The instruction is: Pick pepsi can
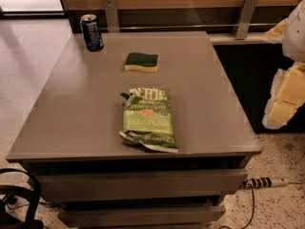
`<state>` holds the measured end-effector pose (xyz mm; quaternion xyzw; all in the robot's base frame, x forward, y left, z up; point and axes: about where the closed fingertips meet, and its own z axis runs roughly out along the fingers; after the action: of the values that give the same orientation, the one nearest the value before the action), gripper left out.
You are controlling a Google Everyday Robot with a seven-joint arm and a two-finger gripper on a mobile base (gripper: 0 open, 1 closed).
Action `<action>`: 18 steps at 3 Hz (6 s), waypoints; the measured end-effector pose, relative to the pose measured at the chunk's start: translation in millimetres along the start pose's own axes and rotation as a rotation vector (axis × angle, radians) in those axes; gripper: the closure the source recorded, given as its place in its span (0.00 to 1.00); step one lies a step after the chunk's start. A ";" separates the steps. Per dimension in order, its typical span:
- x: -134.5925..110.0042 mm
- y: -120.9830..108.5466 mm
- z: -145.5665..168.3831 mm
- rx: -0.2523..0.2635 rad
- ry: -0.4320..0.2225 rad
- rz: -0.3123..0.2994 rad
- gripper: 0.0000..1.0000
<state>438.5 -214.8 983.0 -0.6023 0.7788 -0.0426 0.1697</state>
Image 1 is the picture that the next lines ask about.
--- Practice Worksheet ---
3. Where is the metal bracket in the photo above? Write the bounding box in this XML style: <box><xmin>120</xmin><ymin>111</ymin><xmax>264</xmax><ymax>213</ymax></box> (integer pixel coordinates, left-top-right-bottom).
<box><xmin>233</xmin><ymin>0</ymin><xmax>258</xmax><ymax>40</ymax></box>
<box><xmin>103</xmin><ymin>0</ymin><xmax>120</xmax><ymax>32</ymax></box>

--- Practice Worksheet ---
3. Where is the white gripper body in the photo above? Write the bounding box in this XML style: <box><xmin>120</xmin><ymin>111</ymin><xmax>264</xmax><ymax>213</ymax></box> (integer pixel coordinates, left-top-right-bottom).
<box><xmin>282</xmin><ymin>0</ymin><xmax>305</xmax><ymax>62</ymax></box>

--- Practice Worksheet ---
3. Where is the grey drawer cabinet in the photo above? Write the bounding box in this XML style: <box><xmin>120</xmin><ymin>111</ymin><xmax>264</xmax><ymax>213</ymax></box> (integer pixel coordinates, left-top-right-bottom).
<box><xmin>8</xmin><ymin>31</ymin><xmax>260</xmax><ymax>229</ymax></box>

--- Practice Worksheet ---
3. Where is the left metal bracket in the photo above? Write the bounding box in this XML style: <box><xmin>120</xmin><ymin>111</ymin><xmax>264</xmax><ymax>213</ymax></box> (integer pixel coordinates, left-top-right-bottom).
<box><xmin>103</xmin><ymin>0</ymin><xmax>120</xmax><ymax>32</ymax></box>

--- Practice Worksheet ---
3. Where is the white power strip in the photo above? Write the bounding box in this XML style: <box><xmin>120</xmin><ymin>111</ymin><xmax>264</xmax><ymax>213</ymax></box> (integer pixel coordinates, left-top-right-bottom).
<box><xmin>240</xmin><ymin>177</ymin><xmax>289</xmax><ymax>189</ymax></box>

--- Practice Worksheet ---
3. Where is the right metal bracket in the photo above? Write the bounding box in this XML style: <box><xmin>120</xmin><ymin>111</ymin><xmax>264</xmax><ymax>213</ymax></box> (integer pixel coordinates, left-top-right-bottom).
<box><xmin>233</xmin><ymin>0</ymin><xmax>258</xmax><ymax>40</ymax></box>

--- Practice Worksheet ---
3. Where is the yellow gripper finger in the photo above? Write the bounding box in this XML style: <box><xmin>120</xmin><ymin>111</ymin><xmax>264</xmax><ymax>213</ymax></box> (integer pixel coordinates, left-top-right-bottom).
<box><xmin>262</xmin><ymin>62</ymin><xmax>305</xmax><ymax>130</ymax></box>
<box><xmin>263</xmin><ymin>18</ymin><xmax>288</xmax><ymax>44</ymax></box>

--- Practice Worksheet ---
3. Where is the green jalapeno chips bag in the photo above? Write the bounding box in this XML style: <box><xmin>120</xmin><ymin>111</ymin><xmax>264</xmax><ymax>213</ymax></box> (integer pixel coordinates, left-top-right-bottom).
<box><xmin>119</xmin><ymin>88</ymin><xmax>178</xmax><ymax>153</ymax></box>

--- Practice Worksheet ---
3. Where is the green yellow sponge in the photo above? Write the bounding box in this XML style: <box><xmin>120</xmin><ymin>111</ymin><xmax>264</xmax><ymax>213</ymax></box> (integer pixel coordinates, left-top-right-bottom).
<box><xmin>125</xmin><ymin>52</ymin><xmax>159</xmax><ymax>73</ymax></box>

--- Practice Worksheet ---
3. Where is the black power cable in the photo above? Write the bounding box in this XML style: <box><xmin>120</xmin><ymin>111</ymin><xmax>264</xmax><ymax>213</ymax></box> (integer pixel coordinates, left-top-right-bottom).
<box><xmin>218</xmin><ymin>185</ymin><xmax>256</xmax><ymax>229</ymax></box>

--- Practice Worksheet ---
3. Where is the blue pepsi can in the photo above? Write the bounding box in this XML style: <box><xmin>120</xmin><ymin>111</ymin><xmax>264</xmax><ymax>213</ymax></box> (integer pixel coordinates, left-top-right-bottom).
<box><xmin>80</xmin><ymin>14</ymin><xmax>104</xmax><ymax>52</ymax></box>

